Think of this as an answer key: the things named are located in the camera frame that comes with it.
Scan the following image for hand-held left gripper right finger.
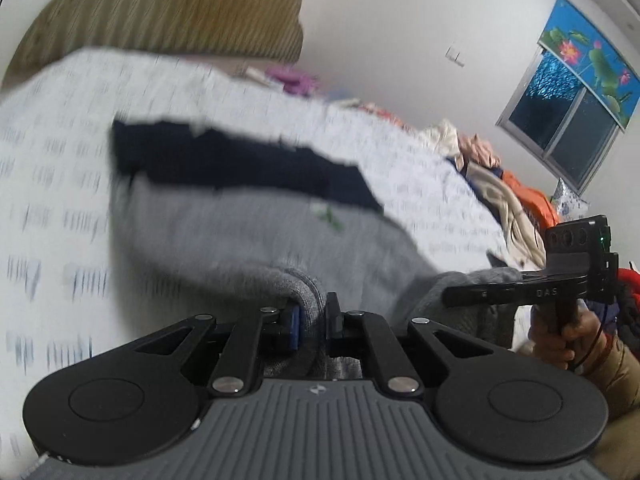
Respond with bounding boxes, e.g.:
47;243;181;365
324;291;507;397

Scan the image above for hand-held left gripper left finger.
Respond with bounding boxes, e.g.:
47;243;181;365
134;304;302;397

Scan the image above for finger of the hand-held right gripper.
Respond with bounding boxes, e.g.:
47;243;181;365
444;273;524;310

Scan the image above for grey sweater with navy sleeves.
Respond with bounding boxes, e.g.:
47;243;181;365
110;118;524;382

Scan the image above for person's right forearm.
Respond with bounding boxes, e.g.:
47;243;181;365
582;334;640;423

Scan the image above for beige clothes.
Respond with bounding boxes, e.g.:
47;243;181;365
466;162;549;269

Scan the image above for pink clothes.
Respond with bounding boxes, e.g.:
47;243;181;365
456;132;502;169

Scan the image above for person's right hand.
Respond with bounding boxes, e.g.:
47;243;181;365
529;307;609;372

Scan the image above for blue white patterned bag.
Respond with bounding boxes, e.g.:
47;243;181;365
551;178;592;222

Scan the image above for orange cloth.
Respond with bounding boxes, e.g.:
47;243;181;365
499;169;562;229

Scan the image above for window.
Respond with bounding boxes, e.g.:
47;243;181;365
496;49;622;197

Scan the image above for red patterned cloth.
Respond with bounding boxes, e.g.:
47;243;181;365
350;100;407;129

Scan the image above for blue floral window blind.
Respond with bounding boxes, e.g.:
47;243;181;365
537;0;634;132

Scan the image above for purple cloth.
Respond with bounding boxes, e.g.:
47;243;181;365
264;63;322;97

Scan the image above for white script-printed bed sheet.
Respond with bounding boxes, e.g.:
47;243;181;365
0;47;512;480

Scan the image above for olive padded headboard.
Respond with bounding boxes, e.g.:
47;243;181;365
2;0;305;92

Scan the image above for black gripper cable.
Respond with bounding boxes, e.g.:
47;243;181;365
574;304;615;372

